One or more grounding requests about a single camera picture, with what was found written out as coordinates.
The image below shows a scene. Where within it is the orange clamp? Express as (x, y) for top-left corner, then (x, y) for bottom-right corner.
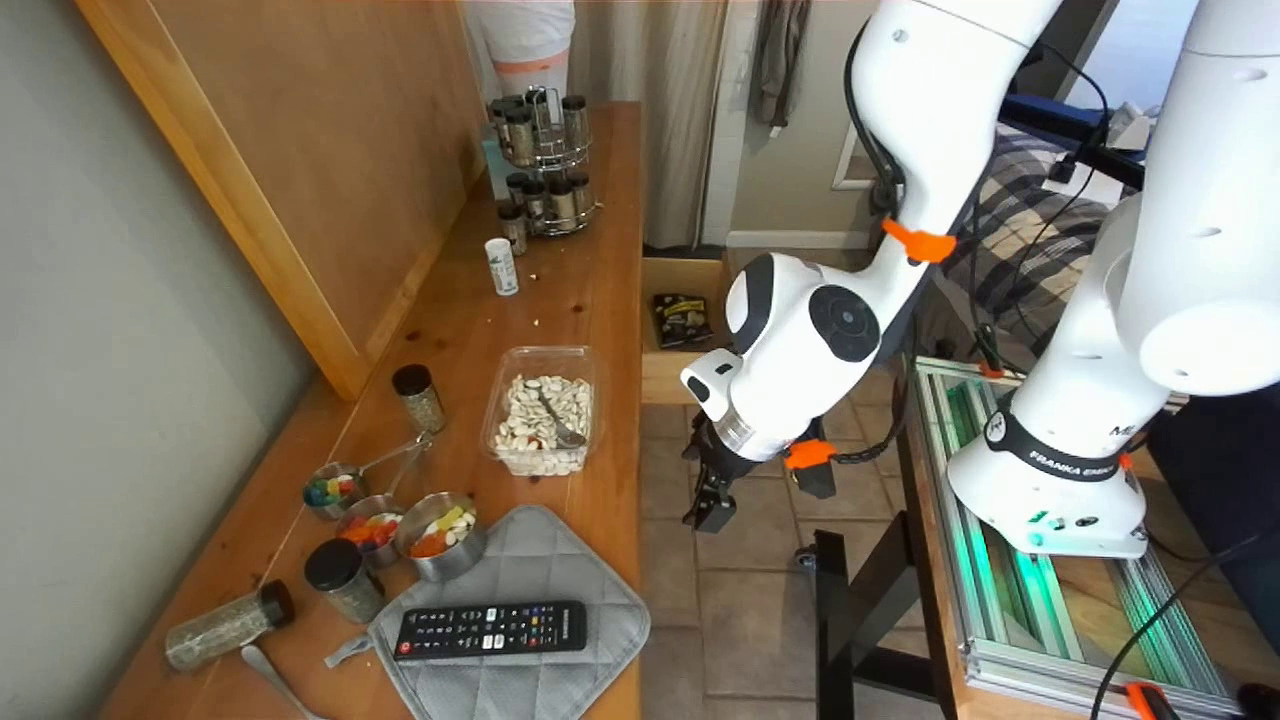
(1120, 674), (1169, 720)

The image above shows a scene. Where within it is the small orange wrist clip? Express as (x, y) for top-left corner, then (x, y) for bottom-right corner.
(778, 432), (840, 480)

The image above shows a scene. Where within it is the chrome spice carousel rack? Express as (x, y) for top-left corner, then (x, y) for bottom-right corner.
(479, 82), (602, 247)

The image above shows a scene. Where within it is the black lidded spice jar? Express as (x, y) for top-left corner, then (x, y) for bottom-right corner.
(389, 360), (451, 439)

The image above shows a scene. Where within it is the metal utensil in container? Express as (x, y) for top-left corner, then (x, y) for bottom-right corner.
(534, 387), (591, 450)

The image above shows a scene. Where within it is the metal cup with orange filling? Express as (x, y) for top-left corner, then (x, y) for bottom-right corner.
(337, 490), (408, 571)

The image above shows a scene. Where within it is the metal cup with coloured candy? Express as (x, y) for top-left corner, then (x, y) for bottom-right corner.
(301, 432), (436, 525)

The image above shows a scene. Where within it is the black and yellow packet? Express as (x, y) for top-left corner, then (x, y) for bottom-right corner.
(649, 286), (721, 355)

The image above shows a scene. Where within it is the open pine drawer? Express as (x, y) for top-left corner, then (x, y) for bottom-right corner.
(641, 247), (737, 410)

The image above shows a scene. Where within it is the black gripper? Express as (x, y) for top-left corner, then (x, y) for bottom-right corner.
(679, 410), (757, 536)

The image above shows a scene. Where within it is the large orange arm strap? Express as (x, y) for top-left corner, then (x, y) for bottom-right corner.
(879, 216), (962, 266)

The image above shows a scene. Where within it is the black remote control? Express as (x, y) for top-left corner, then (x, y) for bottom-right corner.
(391, 595), (591, 667)

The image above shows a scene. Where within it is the long glass jar black lid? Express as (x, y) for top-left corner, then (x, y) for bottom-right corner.
(159, 575), (301, 674)

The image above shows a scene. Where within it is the small brown spice jar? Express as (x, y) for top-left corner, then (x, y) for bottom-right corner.
(490, 195), (531, 259)

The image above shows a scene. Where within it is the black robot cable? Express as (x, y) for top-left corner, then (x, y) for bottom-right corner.
(785, 13), (935, 471)

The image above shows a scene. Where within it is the light blue carton box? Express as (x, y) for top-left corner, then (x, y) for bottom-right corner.
(473, 129), (503, 201)

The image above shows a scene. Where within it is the black metal stand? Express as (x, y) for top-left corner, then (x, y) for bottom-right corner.
(795, 512), (962, 720)

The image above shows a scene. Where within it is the beige curtain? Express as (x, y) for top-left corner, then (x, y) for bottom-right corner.
(636, 0), (737, 257)

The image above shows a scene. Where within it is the plaid blanket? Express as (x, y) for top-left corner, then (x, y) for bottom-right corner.
(930, 124), (1116, 370)

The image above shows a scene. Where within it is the small white bottle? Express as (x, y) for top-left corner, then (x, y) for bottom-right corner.
(479, 230), (525, 305)

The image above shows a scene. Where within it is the pine wood dresser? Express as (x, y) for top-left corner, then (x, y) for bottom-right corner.
(92, 94), (652, 720)

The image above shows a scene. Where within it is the clear plastic food container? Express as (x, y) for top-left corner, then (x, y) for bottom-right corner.
(479, 340), (598, 484)

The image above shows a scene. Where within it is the white bin with orange band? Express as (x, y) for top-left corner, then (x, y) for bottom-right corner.
(496, 52), (573, 104)

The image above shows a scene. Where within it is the grey hanging cloth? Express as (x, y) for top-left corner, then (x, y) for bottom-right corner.
(748, 0), (814, 132)

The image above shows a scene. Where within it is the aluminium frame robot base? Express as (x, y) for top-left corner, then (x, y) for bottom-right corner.
(911, 352), (1250, 720)

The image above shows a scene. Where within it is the grey quilted pot holder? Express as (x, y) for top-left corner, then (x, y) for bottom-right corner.
(362, 499), (655, 720)

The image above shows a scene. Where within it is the dark electronics box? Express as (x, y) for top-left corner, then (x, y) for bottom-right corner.
(995, 88), (1151, 193)

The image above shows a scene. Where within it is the framed wooden board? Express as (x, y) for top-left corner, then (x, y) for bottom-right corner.
(70, 0), (490, 405)

